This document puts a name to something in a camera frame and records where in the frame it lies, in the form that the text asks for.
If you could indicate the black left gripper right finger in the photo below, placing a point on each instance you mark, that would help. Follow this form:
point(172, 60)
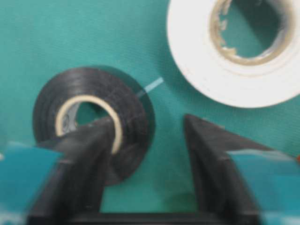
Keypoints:
point(219, 186)

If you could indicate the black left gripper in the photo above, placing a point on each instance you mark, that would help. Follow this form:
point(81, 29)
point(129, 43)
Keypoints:
point(149, 219)

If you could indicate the black tape roll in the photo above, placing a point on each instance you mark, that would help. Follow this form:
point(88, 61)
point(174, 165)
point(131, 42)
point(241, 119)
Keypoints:
point(83, 95)

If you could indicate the green table cloth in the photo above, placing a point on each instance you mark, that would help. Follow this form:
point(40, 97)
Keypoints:
point(40, 38)

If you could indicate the white tape roll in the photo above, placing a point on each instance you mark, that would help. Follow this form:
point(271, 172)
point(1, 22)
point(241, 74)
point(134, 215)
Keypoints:
point(194, 29)

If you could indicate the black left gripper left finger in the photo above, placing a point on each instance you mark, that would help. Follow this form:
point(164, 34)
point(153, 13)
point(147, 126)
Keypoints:
point(76, 183)

